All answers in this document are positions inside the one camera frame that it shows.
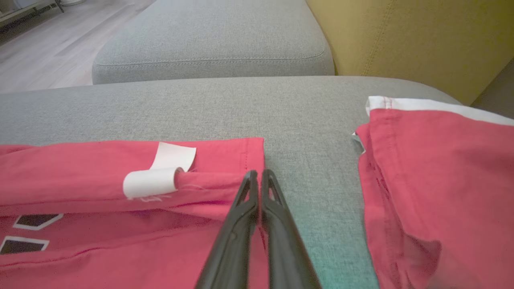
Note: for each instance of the yellow sofa backrest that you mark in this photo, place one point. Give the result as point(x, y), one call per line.
point(421, 40)

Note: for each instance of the grey sofa seat cushion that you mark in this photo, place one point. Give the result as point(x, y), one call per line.
point(313, 120)

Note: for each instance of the red and white garment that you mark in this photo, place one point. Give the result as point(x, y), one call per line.
point(80, 188)

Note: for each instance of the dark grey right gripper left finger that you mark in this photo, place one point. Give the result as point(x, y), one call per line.
point(235, 241)

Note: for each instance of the grey sofa ottoman cushion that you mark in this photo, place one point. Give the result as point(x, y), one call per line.
point(209, 36)

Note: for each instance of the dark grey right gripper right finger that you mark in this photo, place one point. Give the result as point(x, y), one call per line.
point(285, 249)

